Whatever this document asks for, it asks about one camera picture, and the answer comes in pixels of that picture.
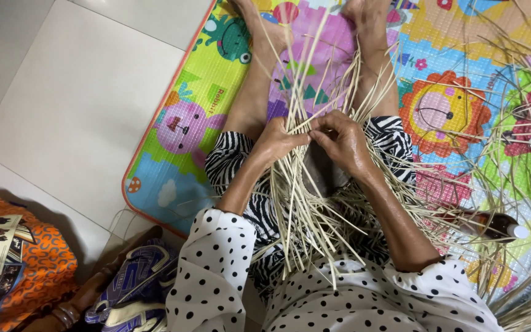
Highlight brown wooden furniture leg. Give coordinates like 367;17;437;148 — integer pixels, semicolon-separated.
21;225;165;332

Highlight half-woven straw strip piece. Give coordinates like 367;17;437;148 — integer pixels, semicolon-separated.
247;9;434;292

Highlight orange patterned cloth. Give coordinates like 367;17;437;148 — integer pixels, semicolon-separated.
0;194;80;332

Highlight heap of loose straw strips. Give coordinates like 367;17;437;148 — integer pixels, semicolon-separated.
413;0;531;332

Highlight person's leg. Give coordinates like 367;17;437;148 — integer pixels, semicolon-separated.
340;0;401;119
222;0;295;142

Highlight person's right hand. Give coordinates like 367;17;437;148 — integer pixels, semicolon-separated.
309;111;375;180

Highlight person's right leg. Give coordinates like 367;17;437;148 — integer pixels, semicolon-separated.
340;0;401;119

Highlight zebra striped skirt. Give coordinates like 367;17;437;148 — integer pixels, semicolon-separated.
205;115;417;296

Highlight brown bottle with white cap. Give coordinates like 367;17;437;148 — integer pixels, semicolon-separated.
436;210;531;244

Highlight thin white cable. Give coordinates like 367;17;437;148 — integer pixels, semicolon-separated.
108;208;165;240

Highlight blue and white patterned bag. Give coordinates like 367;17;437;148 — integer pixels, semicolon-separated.
85;239;181;332

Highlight person's left hand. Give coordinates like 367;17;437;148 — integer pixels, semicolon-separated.
256;116;313;167

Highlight white black-dotted blouse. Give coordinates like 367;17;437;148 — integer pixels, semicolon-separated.
165;208;506;332

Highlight colourful cartoon play mat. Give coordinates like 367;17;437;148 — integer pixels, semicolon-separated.
122;0;531;332

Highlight person's left leg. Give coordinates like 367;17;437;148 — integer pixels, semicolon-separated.
222;0;295;142

